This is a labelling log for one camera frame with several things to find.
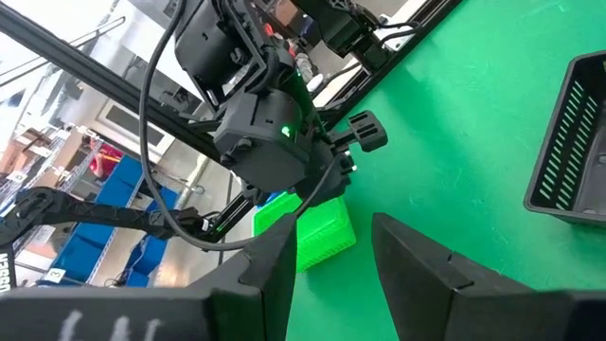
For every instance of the black plastic basket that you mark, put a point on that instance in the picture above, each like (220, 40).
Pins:
(563, 156)

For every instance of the green plastic basket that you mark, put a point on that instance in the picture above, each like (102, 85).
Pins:
(322, 232)

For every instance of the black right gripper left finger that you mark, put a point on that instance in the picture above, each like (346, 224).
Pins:
(265, 284)

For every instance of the cardboard box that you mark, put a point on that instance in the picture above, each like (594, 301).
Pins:
(57, 158)

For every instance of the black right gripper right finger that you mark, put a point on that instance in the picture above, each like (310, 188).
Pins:
(426, 284)

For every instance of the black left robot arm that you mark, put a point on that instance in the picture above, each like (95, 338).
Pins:
(260, 137)

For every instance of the blue storage bin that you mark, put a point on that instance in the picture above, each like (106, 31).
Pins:
(118, 182)
(147, 260)
(80, 253)

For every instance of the white number label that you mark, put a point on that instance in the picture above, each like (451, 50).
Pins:
(55, 275)

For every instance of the black table edge rail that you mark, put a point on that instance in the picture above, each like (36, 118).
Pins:
(407, 47)

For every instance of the black aluminium frame bar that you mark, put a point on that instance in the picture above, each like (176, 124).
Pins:
(94, 71)

